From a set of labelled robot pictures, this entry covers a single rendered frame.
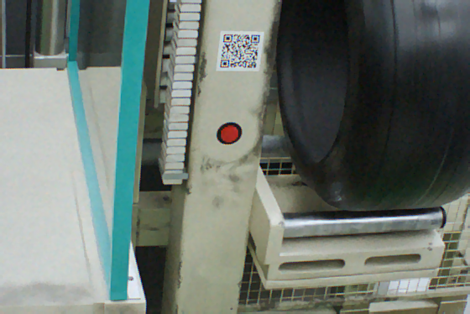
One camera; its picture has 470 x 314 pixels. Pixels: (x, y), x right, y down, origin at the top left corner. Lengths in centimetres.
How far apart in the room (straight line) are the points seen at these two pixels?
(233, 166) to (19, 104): 55
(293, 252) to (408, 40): 48
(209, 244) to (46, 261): 85
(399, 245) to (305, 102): 39
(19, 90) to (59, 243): 37
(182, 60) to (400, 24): 38
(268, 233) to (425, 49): 44
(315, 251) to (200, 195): 23
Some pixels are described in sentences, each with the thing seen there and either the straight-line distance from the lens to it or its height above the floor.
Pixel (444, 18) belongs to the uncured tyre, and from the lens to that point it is 162.
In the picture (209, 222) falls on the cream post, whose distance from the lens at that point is 186.
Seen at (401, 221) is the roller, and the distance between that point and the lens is 189.
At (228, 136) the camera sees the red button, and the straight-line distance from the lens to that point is 176.
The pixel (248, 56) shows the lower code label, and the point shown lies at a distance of 170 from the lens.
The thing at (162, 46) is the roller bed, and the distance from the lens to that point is 210.
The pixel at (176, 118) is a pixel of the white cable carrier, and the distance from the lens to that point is 174.
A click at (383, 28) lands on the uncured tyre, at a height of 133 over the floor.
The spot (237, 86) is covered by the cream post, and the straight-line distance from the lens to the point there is 172.
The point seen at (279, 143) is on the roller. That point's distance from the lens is 205.
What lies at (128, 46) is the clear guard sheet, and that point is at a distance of 87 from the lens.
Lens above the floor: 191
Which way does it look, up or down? 30 degrees down
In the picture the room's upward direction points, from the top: 7 degrees clockwise
